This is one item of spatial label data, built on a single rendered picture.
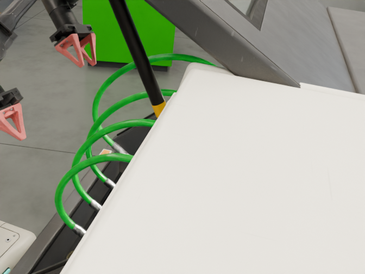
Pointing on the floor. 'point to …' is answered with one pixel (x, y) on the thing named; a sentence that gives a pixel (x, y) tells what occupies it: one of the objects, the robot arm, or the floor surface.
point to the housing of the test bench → (351, 42)
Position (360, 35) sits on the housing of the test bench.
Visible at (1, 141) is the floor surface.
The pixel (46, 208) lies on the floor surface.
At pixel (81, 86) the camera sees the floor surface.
